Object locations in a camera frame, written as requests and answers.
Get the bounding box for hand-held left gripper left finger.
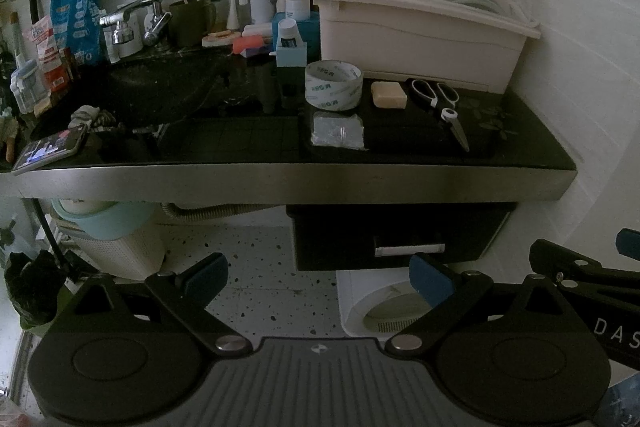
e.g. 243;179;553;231
52;252;252;356

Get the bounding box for beige soap bar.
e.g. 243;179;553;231
370;80;409;110

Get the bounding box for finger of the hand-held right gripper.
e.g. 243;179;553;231
529;238;640;294
616;228;640;260

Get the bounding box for white basin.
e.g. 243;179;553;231
60;199;117;216

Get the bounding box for steel-edged black vanity counter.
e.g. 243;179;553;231
0;47;579;204

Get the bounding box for small clear plastic bag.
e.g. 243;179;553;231
310;111;366;152

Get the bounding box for light blue container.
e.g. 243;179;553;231
10;59;42;114

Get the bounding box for red and white packet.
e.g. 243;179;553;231
32;14;72;91

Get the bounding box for dark green mug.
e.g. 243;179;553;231
168;0;219;48

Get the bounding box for white jar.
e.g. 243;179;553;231
285;0;312;22

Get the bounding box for white-handled scissors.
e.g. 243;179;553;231
404;78;471;153

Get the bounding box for black drawer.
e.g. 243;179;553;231
286;203;519;273

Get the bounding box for small white dark-label bottle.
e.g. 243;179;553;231
277;18;300;50

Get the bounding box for flexible drain hose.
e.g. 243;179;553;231
160;201;289;224

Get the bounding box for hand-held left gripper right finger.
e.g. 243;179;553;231
386;253;588;355

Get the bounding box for beige dish rack box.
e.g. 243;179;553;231
303;0;543;94

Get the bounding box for beige soap dish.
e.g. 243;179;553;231
201;31;236;49

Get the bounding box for light blue small box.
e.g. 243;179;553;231
275;42;308;68

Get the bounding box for black trash bag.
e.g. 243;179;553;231
4;249;67;331

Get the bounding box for teal basin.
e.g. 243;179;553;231
51;199;161;241

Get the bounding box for orange sponge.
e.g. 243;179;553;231
232;34;266;56

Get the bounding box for chrome faucet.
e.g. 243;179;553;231
99;0;174;50

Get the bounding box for white laundry basket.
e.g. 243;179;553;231
54;221;169;284

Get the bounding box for grey rag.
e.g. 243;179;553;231
68;105;119;134

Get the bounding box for black stand rod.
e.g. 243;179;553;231
22;196;76;284

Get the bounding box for smartphone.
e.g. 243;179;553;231
10;126;90;176

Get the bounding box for white tape roll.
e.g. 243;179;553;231
305;61;365;112

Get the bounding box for white bin with round opening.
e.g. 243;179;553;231
335;269;502;339

